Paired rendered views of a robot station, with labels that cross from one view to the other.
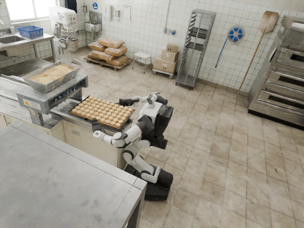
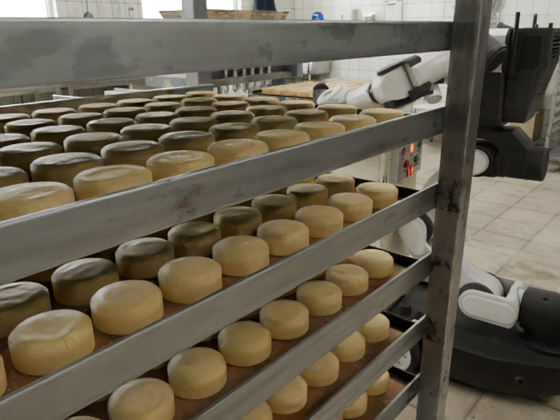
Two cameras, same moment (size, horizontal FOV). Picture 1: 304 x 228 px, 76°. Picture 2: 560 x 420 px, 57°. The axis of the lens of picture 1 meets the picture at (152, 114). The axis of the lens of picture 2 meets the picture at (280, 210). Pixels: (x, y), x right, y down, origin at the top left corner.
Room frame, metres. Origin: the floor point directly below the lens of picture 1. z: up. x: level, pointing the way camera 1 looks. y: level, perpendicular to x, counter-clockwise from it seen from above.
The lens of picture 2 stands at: (-0.31, -0.03, 1.24)
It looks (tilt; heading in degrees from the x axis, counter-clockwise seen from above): 19 degrees down; 23
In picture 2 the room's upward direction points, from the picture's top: 1 degrees counter-clockwise
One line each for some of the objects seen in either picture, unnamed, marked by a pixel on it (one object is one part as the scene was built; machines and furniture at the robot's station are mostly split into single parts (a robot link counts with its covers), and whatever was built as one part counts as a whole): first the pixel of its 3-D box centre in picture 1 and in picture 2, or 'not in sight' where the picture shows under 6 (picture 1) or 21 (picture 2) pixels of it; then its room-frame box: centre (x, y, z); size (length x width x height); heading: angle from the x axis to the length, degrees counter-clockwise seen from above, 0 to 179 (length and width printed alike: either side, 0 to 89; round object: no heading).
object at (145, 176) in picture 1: (150, 172); (492, 298); (1.58, -0.11, 0.28); 0.21 x 0.20 x 0.13; 77
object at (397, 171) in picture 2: (125, 134); (407, 157); (1.66, 0.26, 0.77); 0.24 x 0.04 x 0.14; 167
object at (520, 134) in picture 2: (154, 139); (502, 151); (1.59, -0.07, 0.84); 0.28 x 0.13 x 0.18; 77
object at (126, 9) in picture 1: (127, 12); (393, 17); (6.09, 1.17, 1.37); 0.27 x 0.02 x 0.40; 72
